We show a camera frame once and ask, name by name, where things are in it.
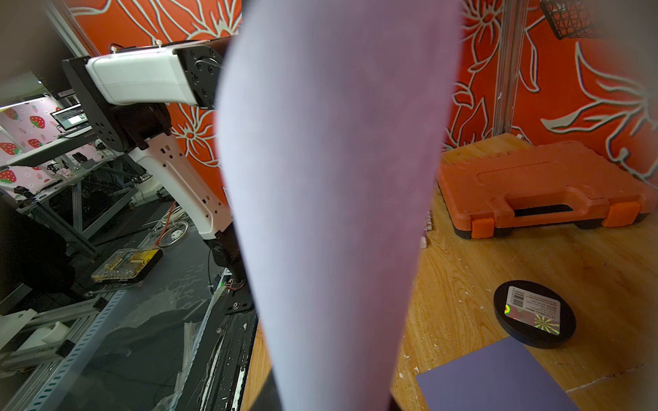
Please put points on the light lavender square paper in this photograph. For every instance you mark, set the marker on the light lavender square paper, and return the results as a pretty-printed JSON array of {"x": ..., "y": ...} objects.
[{"x": 328, "y": 119}]

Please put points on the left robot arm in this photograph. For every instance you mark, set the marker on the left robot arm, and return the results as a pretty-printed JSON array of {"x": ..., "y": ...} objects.
[{"x": 124, "y": 96}]

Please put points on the dark purple square paper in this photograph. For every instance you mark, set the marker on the dark purple square paper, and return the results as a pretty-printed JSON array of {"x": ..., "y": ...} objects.
[{"x": 501, "y": 376}]

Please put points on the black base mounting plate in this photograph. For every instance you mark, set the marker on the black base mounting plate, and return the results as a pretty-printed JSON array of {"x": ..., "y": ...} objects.
[{"x": 218, "y": 372}]

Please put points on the black round disc with label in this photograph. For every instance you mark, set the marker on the black round disc with label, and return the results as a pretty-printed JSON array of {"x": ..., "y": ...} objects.
[{"x": 534, "y": 314}]

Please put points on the orange plastic tool case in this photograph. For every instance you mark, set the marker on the orange plastic tool case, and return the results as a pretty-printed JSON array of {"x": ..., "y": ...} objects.
[{"x": 562, "y": 183}]

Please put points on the black wire wall basket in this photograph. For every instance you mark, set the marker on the black wire wall basket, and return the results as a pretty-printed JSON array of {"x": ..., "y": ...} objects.
[{"x": 570, "y": 20}]

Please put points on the white slotted cable duct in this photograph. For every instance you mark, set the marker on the white slotted cable duct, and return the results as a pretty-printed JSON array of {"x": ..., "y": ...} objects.
[{"x": 49, "y": 382}]

